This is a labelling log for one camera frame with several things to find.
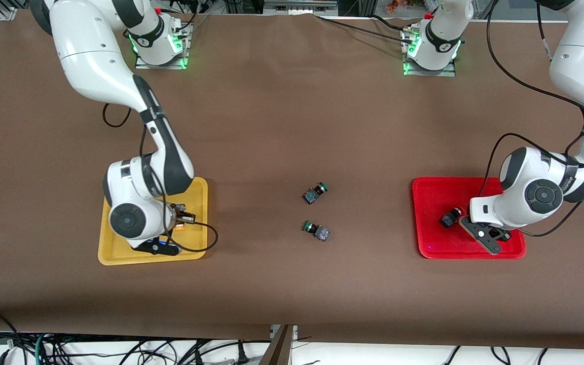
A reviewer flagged red push button switch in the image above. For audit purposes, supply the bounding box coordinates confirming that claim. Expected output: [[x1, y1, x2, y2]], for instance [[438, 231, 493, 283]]
[[440, 206, 464, 229]]

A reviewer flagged yellow plastic tray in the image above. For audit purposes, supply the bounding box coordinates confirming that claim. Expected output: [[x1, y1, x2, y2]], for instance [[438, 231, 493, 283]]
[[98, 177, 209, 266]]

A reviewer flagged brown table cover mat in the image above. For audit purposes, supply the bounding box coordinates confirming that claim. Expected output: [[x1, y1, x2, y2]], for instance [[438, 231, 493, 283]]
[[0, 9, 584, 350]]

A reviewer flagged red plastic tray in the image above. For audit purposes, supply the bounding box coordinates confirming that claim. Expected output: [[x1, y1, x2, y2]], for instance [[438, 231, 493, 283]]
[[412, 177, 527, 260]]

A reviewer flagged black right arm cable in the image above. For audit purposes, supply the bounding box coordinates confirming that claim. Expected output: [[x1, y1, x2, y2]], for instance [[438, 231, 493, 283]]
[[102, 103, 219, 253]]

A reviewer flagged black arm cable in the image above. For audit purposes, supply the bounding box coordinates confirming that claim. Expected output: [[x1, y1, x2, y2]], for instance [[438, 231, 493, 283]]
[[102, 103, 219, 253], [477, 0, 584, 238]]

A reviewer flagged green push button switch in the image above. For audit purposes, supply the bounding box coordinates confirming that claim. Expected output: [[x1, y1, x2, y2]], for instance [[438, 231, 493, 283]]
[[303, 182, 330, 205], [303, 221, 331, 242]]

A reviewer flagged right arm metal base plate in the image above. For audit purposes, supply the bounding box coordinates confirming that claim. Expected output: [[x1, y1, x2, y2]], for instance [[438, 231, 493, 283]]
[[135, 23, 190, 70]]

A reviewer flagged teal floor cable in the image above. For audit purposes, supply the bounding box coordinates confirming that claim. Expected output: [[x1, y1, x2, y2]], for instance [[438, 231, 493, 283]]
[[34, 332, 49, 365]]

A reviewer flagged black cable on table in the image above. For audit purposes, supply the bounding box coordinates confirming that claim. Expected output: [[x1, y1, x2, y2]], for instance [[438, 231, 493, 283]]
[[316, 14, 410, 44]]

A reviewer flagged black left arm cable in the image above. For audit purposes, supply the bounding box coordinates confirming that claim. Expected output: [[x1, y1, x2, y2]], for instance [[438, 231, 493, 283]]
[[477, 0, 584, 238]]

